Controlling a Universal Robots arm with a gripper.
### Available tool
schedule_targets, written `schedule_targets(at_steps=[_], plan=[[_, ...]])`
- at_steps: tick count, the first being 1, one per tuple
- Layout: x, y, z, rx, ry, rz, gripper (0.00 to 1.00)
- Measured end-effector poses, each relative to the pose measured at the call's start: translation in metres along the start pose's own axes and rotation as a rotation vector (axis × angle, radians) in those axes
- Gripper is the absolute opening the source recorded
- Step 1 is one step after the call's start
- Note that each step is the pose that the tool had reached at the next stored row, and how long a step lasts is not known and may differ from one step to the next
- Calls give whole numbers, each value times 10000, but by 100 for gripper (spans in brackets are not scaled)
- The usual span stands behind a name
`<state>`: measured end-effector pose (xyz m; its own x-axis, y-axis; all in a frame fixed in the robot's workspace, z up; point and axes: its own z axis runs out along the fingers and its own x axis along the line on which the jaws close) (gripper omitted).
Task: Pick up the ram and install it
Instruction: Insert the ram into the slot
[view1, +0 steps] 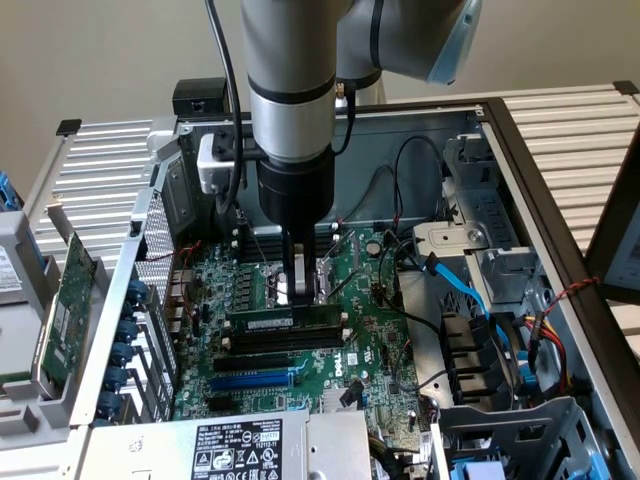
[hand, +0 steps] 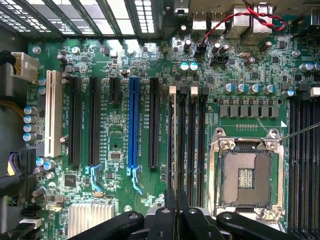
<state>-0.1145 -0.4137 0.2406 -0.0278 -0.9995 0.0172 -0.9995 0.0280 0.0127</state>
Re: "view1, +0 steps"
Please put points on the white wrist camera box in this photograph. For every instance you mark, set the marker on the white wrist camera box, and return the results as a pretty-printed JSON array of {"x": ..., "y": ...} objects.
[{"x": 207, "y": 172}]

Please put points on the blue plastic holder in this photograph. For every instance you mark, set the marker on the blue plastic holder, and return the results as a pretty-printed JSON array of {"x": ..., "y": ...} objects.
[{"x": 7, "y": 192}]

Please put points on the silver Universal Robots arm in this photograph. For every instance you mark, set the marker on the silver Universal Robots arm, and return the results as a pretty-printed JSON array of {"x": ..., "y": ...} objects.
[{"x": 290, "y": 75}]

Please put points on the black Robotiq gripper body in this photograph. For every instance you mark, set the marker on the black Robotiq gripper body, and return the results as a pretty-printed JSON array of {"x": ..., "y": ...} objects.
[{"x": 297, "y": 195}]

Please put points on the silver CPU socket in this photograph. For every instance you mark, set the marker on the silver CPU socket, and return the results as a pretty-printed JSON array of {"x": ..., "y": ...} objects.
[{"x": 274, "y": 295}]

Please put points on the green Dell motherboard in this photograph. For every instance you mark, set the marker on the green Dell motherboard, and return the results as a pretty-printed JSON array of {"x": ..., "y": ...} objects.
[{"x": 370, "y": 320}]

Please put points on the black box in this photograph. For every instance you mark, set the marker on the black box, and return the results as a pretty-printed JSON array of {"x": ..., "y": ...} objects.
[{"x": 187, "y": 97}]

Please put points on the blue expansion slot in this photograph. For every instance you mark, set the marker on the blue expansion slot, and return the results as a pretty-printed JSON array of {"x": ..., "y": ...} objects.
[{"x": 250, "y": 382}]

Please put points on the silver coin battery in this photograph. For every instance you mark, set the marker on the silver coin battery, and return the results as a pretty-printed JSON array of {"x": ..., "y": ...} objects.
[{"x": 373, "y": 248}]

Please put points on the thin metal locking lever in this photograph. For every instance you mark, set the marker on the thin metal locking lever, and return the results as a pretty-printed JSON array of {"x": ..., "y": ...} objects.
[
  {"x": 275, "y": 289},
  {"x": 255, "y": 240},
  {"x": 347, "y": 283}
]

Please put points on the blue plastic fan clip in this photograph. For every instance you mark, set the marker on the blue plastic fan clip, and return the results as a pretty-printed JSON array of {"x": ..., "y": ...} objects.
[{"x": 527, "y": 375}]

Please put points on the green RAM stick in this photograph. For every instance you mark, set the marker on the green RAM stick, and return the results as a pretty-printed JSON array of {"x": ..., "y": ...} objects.
[{"x": 260, "y": 321}]

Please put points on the black plastic fan shroud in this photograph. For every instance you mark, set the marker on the black plastic fan shroud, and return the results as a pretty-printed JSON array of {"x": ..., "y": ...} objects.
[{"x": 465, "y": 350}]

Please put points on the metal socket cover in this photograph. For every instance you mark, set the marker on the metal socket cover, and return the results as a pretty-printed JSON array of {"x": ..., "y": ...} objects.
[{"x": 327, "y": 269}]

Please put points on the blue plastic drive rail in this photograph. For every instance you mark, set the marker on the blue plastic drive rail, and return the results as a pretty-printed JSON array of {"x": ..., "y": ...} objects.
[
  {"x": 597, "y": 460},
  {"x": 480, "y": 472}
]

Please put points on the grey parts rack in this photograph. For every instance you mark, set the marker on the grey parts rack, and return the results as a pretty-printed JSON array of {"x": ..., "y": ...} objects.
[{"x": 20, "y": 345}]

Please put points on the silver metal disk bay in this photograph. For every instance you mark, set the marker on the silver metal disk bay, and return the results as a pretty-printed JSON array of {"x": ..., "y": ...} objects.
[{"x": 480, "y": 200}]

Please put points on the blue slot retention clip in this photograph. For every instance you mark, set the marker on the blue slot retention clip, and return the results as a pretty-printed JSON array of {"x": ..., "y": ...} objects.
[
  {"x": 109, "y": 404},
  {"x": 134, "y": 291},
  {"x": 121, "y": 355},
  {"x": 116, "y": 379},
  {"x": 126, "y": 332}
]

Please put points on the silver power supply with label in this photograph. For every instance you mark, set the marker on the silver power supply with label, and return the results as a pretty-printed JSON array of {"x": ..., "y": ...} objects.
[{"x": 150, "y": 450}]

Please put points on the grey perforated drive cage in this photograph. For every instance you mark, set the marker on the grey perforated drive cage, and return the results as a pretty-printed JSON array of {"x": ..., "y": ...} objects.
[{"x": 525, "y": 425}]

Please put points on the short black expansion slot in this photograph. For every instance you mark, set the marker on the short black expansion slot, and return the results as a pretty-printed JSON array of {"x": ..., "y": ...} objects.
[{"x": 220, "y": 404}]

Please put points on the open metal PC case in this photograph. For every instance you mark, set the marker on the open metal PC case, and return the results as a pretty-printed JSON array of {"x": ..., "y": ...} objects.
[{"x": 380, "y": 135}]

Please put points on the long black expansion slot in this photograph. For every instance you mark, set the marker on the long black expansion slot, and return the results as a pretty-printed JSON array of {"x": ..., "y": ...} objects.
[{"x": 250, "y": 362}]

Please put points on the small silver heat sink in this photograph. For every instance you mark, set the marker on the small silver heat sink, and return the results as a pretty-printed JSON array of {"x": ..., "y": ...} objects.
[{"x": 332, "y": 400}]

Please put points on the silver disk drive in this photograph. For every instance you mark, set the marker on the silver disk drive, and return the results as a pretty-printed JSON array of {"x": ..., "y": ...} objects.
[{"x": 12, "y": 275}]

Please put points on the black table corner cap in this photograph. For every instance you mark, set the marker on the black table corner cap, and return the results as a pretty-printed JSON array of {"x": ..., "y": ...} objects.
[
  {"x": 626, "y": 88},
  {"x": 69, "y": 127}
]

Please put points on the green graphics card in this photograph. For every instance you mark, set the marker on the green graphics card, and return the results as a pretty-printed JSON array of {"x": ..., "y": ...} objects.
[{"x": 70, "y": 300}]

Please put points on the black framed panel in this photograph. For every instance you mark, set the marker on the black framed panel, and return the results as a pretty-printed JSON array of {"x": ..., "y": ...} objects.
[{"x": 597, "y": 255}]

